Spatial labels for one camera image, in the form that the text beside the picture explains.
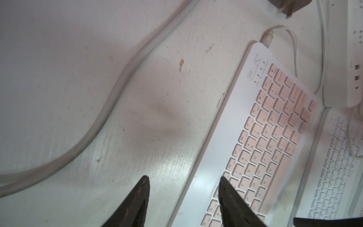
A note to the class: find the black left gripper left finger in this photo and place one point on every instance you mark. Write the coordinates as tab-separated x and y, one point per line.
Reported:
133	210

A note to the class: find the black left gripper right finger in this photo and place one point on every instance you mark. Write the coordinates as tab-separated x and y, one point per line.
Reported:
235	212

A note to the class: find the pink keyboard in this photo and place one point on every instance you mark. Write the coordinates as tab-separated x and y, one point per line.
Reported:
255	142

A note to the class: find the pink charger adapter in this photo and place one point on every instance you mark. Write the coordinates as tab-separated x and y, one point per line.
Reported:
288	7

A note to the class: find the middle white keyboard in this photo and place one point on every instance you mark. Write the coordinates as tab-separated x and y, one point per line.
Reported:
332	183

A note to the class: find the white power strip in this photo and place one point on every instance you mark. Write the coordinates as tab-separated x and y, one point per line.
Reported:
343	86

